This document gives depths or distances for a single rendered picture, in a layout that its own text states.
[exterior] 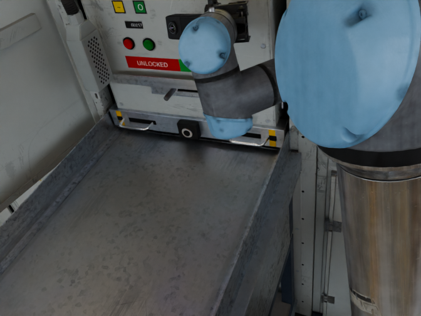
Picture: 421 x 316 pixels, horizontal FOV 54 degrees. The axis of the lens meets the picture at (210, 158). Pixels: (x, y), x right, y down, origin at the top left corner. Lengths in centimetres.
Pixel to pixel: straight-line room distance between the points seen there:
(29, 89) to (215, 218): 61
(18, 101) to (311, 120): 98
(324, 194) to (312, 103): 91
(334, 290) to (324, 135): 126
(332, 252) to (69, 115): 91
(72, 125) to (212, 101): 75
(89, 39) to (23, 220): 47
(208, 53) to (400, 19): 38
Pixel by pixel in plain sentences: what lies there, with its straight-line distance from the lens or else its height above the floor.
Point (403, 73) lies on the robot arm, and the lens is 28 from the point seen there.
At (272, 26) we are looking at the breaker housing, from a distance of 96.
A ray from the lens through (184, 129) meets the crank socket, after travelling 115.
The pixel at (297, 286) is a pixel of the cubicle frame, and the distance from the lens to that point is 162.
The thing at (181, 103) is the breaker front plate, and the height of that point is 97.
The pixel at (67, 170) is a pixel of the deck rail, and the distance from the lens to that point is 119.
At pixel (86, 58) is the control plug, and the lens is 108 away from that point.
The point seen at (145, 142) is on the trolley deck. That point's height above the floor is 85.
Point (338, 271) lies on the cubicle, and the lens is 145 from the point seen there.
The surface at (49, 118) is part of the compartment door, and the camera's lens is 128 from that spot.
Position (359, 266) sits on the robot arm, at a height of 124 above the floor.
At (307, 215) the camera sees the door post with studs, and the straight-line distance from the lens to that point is 130.
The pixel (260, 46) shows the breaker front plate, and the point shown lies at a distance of 98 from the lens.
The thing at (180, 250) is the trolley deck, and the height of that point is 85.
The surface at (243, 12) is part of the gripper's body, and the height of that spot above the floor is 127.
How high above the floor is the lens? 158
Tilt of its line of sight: 40 degrees down
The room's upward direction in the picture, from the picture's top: 11 degrees counter-clockwise
